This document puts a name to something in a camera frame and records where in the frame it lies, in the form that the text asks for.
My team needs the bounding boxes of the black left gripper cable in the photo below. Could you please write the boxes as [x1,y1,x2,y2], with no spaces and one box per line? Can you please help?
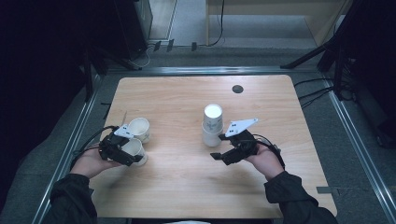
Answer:
[72,125,119,157]

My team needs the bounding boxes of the black tripod stand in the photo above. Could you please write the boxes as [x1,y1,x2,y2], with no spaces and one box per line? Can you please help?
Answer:
[279,29,347,71]

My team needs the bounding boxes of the white floor cable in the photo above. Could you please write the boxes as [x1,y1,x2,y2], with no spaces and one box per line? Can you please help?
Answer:
[130,45,155,70]

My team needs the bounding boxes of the white drinking cup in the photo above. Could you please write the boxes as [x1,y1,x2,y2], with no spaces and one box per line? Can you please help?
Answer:
[120,137,149,167]
[127,117,151,144]

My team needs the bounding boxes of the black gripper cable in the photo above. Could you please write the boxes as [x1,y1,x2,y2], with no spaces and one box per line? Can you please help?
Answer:
[72,125,119,157]
[253,133,286,171]

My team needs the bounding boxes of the black hanging cable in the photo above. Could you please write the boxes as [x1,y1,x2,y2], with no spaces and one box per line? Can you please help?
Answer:
[207,0,226,48]

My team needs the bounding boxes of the person's left hand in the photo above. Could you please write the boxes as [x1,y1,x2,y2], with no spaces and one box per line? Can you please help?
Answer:
[69,148,120,180]

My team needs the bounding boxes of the stack of white paper cups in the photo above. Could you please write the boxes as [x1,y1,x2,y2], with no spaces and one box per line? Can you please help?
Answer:
[201,104,224,147]

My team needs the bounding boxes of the person's right hand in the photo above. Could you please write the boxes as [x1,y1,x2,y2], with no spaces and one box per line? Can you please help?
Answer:
[244,144,286,182]

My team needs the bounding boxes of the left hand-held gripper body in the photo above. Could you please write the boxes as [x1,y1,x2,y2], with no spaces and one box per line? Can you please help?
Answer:
[98,124,134,162]

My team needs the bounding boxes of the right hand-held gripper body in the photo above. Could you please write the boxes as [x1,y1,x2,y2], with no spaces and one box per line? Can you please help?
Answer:
[222,118,260,166]

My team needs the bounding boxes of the black floor cables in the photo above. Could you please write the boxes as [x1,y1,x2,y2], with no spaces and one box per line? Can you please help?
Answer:
[293,77,336,110]

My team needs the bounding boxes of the black cabinet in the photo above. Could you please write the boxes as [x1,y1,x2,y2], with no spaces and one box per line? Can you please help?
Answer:
[113,0,153,61]

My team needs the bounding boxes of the long metal floor rail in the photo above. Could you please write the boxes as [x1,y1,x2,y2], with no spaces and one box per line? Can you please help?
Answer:
[321,77,396,224]
[106,65,318,77]
[31,74,104,224]

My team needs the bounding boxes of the person's white shirt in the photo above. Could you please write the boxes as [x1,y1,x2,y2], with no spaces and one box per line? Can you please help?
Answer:
[163,219,204,224]

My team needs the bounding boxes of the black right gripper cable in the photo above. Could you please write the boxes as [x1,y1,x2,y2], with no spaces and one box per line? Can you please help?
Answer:
[253,133,286,171]

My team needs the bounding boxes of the light wooden furniture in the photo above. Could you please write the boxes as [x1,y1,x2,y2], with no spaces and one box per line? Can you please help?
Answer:
[205,0,354,48]

